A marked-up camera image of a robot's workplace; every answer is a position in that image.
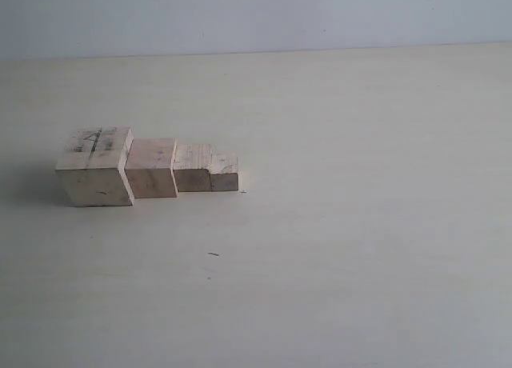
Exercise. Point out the medium wooden cube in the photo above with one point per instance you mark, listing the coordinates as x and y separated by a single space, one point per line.
192 167

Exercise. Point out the smallest wooden cube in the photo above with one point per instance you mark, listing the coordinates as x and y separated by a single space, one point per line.
224 172

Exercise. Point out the second largest wooden cube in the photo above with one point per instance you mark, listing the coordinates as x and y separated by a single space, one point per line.
149 168

